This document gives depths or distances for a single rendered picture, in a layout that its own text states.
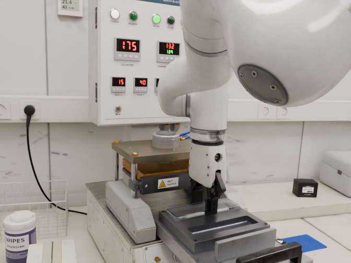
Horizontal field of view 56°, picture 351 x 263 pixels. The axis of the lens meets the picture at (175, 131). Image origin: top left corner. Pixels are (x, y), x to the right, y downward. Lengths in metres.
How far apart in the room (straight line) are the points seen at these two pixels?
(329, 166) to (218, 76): 1.28
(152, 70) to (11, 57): 0.58
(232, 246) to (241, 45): 0.47
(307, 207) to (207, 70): 1.05
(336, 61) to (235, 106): 1.23
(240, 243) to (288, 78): 0.47
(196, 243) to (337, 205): 1.00
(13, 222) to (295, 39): 0.93
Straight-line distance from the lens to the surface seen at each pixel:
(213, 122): 0.73
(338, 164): 1.74
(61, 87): 1.40
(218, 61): 0.53
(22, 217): 1.06
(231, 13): 0.32
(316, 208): 1.54
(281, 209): 1.44
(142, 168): 0.93
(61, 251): 1.00
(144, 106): 1.07
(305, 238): 1.34
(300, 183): 1.58
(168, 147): 0.94
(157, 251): 0.83
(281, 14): 0.29
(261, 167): 1.71
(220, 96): 0.73
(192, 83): 0.62
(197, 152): 0.77
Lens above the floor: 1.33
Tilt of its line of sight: 10 degrees down
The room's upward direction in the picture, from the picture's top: 2 degrees clockwise
